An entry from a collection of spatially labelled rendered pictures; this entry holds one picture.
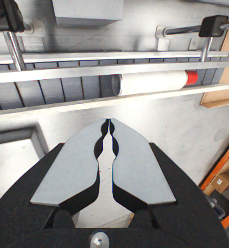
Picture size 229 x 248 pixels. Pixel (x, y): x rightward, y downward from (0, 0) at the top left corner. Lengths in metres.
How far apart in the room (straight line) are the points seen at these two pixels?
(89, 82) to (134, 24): 0.17
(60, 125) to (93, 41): 0.22
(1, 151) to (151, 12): 0.45
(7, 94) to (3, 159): 0.16
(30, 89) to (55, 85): 0.05
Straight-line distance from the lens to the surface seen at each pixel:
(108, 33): 0.34
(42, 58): 0.28
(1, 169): 0.41
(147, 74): 0.28
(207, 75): 0.47
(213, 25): 0.30
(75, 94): 0.29
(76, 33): 0.32
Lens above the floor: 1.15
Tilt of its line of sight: 53 degrees down
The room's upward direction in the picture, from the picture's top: 146 degrees clockwise
